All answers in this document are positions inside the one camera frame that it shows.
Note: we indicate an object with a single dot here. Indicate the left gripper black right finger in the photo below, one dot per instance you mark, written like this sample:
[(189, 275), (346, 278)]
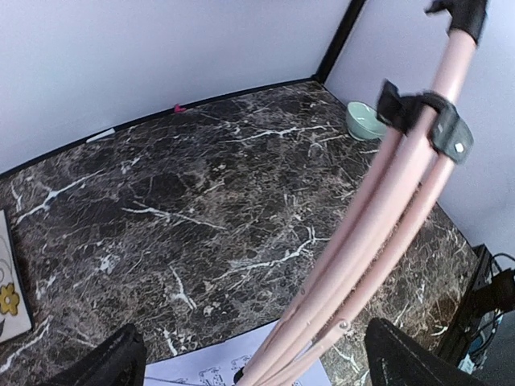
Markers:
[(396, 359)]

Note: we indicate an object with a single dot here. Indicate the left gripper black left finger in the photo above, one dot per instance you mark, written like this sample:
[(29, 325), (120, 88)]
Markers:
[(119, 360)]

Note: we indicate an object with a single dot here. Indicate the pink folding music stand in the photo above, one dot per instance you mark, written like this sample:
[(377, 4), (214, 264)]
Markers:
[(425, 140)]

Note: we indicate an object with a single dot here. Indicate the pale green ceramic bowl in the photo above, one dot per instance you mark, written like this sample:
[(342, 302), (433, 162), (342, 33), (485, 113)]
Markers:
[(362, 122)]

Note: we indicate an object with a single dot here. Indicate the floral patterned tile coaster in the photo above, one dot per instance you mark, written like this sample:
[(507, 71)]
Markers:
[(16, 315)]

